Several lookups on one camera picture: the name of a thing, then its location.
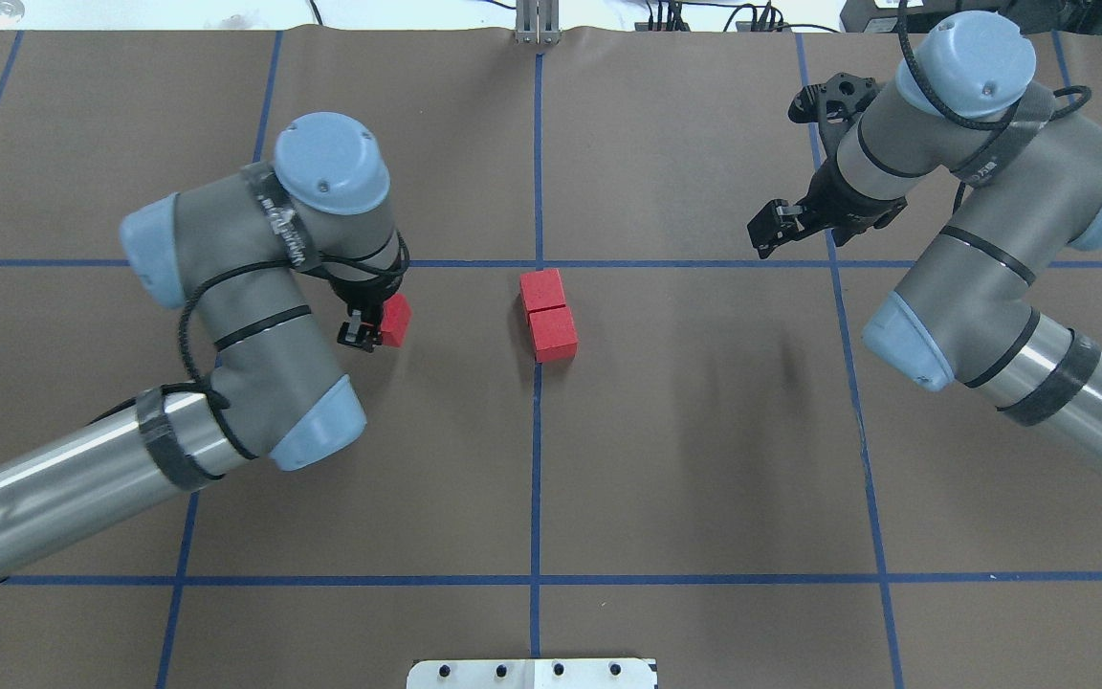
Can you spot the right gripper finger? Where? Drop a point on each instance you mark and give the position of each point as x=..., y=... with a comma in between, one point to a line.
x=768, y=236
x=776, y=210

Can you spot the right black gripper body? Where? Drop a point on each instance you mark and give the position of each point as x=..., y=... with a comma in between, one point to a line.
x=832, y=204

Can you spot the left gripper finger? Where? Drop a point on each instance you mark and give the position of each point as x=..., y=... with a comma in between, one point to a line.
x=364, y=336

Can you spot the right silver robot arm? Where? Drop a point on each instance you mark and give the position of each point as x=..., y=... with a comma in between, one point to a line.
x=1029, y=166

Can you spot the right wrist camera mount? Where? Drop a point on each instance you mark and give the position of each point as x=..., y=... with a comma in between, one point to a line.
x=838, y=100

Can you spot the white camera pillar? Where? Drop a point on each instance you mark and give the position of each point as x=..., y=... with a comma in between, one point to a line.
x=584, y=672

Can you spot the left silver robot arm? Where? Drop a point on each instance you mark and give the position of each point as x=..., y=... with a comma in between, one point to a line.
x=261, y=378

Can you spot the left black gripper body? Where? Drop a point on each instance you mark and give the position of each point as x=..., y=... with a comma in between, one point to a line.
x=357, y=331

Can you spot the aluminium frame post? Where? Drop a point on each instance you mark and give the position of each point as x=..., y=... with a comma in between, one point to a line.
x=538, y=22

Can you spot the red block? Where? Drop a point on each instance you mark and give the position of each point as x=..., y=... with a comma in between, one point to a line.
x=542, y=290
x=554, y=334
x=395, y=320

